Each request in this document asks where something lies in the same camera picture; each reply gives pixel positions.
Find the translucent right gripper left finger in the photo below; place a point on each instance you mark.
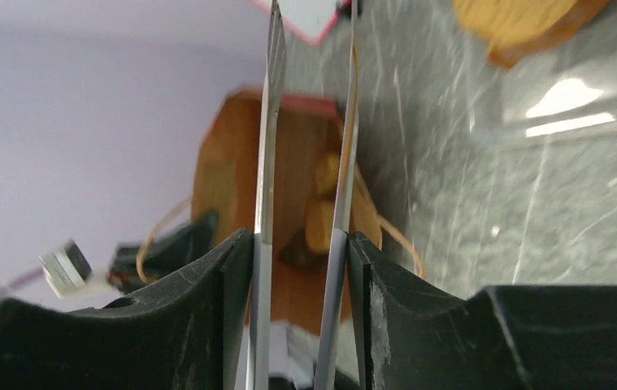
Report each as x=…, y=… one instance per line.
x=183, y=331

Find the orange fake bread slice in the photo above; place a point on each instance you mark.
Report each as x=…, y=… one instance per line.
x=321, y=204

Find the pink framed whiteboard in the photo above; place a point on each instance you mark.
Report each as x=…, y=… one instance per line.
x=311, y=20

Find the orange fake bread piece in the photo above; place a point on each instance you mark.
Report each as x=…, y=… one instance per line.
x=515, y=29

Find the red paper bag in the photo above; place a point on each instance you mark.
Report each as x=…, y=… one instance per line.
x=225, y=182

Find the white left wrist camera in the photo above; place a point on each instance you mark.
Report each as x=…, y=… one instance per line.
x=66, y=269

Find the translucent right gripper right finger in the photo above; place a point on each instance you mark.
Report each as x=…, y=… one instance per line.
x=506, y=184

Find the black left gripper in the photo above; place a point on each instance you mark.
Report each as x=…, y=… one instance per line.
x=173, y=251

